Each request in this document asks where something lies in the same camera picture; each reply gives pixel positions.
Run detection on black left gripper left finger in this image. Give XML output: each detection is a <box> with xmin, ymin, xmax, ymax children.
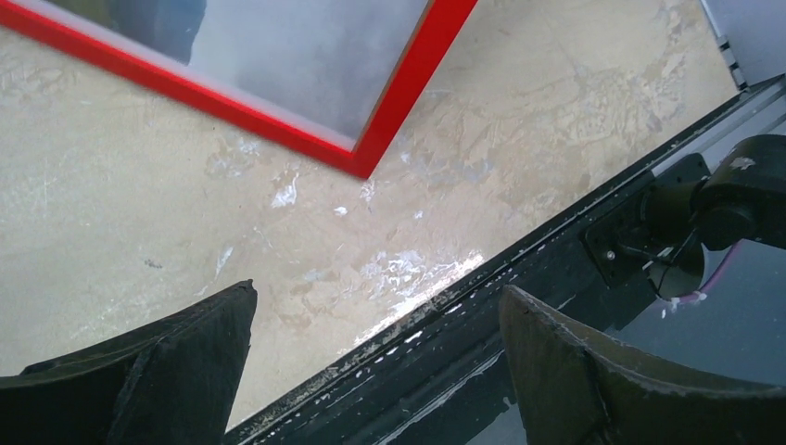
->
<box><xmin>1</xmin><ymin>281</ymin><xmax>258</xmax><ymax>444</ymax></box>

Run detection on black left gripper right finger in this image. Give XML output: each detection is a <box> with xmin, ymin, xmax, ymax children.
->
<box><xmin>500</xmin><ymin>286</ymin><xmax>785</xmax><ymax>444</ymax></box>

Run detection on red wooden picture frame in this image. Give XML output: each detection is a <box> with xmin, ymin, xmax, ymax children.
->
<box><xmin>1</xmin><ymin>1</ymin><xmax>475</xmax><ymax>179</ymax></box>

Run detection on landscape photo print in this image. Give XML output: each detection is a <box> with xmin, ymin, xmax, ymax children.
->
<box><xmin>31</xmin><ymin>0</ymin><xmax>426</xmax><ymax>151</ymax></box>

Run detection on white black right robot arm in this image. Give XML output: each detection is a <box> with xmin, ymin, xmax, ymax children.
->
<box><xmin>640</xmin><ymin>134</ymin><xmax>785</xmax><ymax>251</ymax></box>

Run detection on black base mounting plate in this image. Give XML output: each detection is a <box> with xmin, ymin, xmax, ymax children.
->
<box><xmin>223</xmin><ymin>153</ymin><xmax>714</xmax><ymax>445</ymax></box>

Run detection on aluminium front rail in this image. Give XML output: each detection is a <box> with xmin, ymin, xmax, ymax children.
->
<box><xmin>651</xmin><ymin>75</ymin><xmax>785</xmax><ymax>177</ymax></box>

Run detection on aluminium rail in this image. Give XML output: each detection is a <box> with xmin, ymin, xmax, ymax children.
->
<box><xmin>651</xmin><ymin>75</ymin><xmax>785</xmax><ymax>177</ymax></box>
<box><xmin>701</xmin><ymin>0</ymin><xmax>749</xmax><ymax>92</ymax></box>

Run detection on aluminium rail right side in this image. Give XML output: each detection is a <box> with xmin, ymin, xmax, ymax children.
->
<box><xmin>701</xmin><ymin>0</ymin><xmax>749</xmax><ymax>92</ymax></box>

